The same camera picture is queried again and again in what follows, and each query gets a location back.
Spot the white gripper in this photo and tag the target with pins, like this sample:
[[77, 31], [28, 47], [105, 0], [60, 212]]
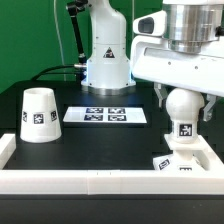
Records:
[[152, 60]]

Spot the white lamp bulb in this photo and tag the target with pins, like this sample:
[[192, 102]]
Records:
[[183, 107]]

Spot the white lamp base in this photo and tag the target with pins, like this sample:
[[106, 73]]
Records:
[[182, 157]]

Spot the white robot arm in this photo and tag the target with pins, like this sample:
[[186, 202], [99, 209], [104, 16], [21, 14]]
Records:
[[181, 46]]

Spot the white conical lamp shade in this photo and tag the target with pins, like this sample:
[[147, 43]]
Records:
[[39, 120]]

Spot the white marker tag plate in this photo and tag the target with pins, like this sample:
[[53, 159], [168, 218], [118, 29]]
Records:
[[130, 115]]

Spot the white U-shaped fence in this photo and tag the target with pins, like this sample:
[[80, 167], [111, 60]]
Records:
[[87, 182]]

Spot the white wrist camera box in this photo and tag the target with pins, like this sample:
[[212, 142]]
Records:
[[151, 25]]

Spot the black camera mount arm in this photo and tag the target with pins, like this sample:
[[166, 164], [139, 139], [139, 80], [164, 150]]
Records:
[[73, 9]]

